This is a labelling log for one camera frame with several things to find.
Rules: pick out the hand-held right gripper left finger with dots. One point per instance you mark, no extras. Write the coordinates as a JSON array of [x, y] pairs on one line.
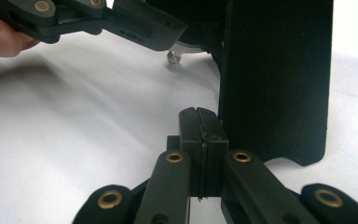
[[191, 146]]

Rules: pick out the black felt cover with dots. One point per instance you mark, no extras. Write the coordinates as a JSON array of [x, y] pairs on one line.
[[276, 77]]

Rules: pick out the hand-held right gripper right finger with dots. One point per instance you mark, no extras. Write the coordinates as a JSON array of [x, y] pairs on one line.
[[216, 149]]

